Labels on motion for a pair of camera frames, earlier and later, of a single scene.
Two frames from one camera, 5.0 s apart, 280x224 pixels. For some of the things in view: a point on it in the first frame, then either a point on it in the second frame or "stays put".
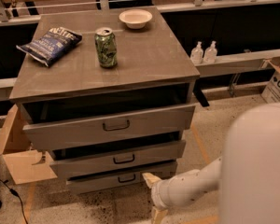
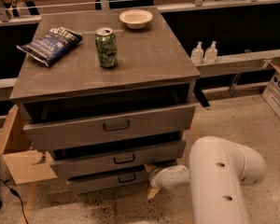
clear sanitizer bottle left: x=197 y=54 stays put
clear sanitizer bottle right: x=211 y=53 stays put
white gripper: x=161 y=192 -> x=159 y=178
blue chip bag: x=49 y=48 stays put
